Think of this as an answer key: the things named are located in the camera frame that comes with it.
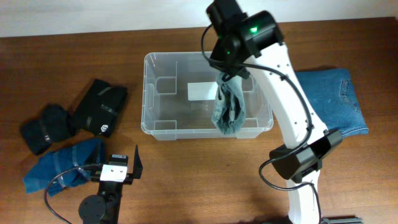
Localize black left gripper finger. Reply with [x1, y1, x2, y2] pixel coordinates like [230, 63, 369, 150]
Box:
[89, 143, 101, 164]
[132, 145, 143, 179]

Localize dark blue cloth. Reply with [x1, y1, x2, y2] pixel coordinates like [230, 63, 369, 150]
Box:
[23, 138, 106, 197]

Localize black garment with white logo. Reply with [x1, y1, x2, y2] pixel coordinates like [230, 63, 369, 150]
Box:
[72, 79, 127, 138]

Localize light blue denim jeans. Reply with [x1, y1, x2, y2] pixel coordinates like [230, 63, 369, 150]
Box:
[211, 73, 246, 135]

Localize dark blue jeans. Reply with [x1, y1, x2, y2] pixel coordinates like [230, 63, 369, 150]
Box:
[296, 68, 369, 138]

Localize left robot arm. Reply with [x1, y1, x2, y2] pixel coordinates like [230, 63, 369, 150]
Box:
[78, 147, 143, 224]

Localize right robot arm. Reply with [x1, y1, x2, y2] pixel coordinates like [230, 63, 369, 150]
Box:
[206, 0, 342, 223]

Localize white label in bin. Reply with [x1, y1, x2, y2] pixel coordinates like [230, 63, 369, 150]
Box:
[187, 82, 218, 101]

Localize clear plastic storage bin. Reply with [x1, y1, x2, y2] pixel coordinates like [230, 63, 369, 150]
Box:
[141, 51, 274, 141]

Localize grey base plate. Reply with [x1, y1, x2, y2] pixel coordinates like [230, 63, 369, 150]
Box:
[321, 218, 364, 224]

